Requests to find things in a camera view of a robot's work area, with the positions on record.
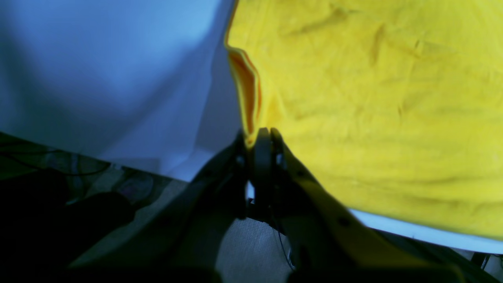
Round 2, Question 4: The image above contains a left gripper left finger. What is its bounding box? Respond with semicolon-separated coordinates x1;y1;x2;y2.
67;132;249;283

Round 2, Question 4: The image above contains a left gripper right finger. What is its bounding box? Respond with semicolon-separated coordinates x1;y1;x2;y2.
253;128;488;283

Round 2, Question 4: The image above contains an orange T-shirt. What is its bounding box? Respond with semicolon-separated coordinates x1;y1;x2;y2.
225;0;503;240

